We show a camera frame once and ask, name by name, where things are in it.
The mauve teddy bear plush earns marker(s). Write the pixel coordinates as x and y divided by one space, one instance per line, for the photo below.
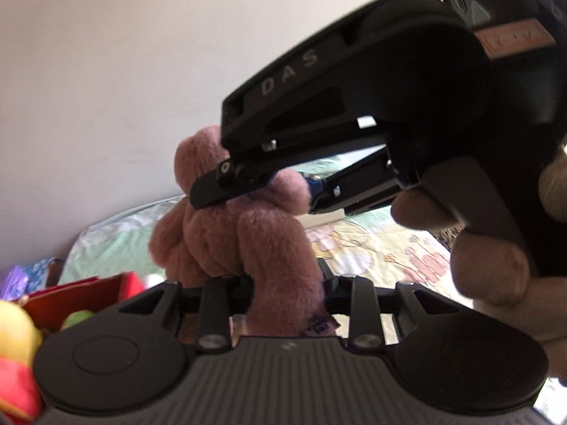
258 234

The purple tissue pack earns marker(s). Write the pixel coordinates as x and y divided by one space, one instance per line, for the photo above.
13 283

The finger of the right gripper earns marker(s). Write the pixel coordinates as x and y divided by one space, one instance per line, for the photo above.
366 184
216 186

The yellow tiger plush toy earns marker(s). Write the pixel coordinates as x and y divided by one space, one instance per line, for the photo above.
20 340

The white blue power strip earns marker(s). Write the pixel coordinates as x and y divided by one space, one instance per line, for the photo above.
314 173

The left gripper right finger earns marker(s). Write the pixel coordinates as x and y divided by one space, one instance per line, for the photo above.
354 297

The red cardboard box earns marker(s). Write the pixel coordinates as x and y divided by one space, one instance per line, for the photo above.
49 308

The person right hand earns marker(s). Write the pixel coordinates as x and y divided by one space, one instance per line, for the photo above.
495 273

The blue patterned cloth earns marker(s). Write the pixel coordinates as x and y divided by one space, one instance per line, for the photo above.
44 273

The green avocado plush toy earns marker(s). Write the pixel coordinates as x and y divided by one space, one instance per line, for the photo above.
76 318

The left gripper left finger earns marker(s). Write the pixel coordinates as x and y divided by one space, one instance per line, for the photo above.
214 330

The light green bed sheet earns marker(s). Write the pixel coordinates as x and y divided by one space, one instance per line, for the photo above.
441 362

